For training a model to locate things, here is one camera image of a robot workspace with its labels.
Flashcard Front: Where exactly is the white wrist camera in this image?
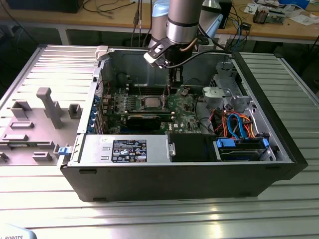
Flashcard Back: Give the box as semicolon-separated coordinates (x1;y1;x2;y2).
144;38;168;68

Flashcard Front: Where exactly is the tall black box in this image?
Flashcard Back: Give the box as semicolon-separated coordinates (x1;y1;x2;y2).
219;0;233;29

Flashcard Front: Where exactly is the blue flat wire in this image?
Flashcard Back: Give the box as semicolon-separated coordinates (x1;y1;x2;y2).
227;113;240;139
235;113;248;139

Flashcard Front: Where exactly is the copper heatsink cooler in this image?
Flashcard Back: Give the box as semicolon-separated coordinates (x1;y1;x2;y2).
253;6;269;25

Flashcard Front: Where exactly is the black plastic drive shroud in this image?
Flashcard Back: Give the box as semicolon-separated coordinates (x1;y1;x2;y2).
168;133;217;162

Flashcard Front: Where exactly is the silver CPU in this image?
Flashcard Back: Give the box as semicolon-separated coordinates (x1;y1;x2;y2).
144;97;162;108

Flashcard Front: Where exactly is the red wire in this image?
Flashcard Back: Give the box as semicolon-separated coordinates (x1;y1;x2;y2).
211;111;222;132

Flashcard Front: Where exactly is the white paper sheet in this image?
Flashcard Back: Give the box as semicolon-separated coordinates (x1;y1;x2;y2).
289;14;315;26

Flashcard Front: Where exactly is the orange wire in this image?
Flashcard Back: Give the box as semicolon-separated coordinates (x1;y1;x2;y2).
243;114;255;138
220;113;227;137

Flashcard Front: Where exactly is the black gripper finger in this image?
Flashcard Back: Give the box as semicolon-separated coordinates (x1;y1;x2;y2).
168;67;184;88

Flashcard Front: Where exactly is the grey metal drive cage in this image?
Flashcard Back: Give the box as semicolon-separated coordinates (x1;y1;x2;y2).
201;61;251;110

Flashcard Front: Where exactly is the black PC case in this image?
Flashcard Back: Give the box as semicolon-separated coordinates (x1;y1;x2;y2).
56;45;309;203

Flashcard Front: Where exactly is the grey metal box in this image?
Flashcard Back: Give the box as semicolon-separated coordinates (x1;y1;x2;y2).
268;9;285;25

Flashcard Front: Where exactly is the grey part rack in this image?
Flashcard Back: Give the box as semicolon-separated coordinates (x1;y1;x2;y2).
0;87;84;166

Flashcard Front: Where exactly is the blue cable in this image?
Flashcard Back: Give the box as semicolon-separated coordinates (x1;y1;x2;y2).
236;13;245;44

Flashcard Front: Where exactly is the hard disk in blue carrier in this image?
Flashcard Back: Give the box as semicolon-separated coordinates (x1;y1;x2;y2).
213;138;271;162

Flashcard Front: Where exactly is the grey power supply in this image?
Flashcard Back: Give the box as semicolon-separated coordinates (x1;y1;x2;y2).
79;134;172;165

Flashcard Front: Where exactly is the pale grey case latch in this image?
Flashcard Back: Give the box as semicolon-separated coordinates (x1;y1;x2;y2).
95;45;110;61

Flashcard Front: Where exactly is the green motherboard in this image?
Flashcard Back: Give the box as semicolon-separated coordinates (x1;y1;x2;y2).
99;84;203;136

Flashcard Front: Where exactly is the wide black box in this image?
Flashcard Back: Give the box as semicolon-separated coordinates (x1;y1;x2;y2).
6;0;81;13

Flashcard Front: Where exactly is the wooden desk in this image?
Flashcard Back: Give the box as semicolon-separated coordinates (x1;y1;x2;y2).
0;0;319;46

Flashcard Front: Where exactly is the pale blue teach pendant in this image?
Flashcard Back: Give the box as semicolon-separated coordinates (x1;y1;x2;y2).
0;223;37;239

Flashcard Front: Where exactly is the CPU socket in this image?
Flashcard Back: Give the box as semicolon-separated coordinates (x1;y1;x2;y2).
140;95;167;112

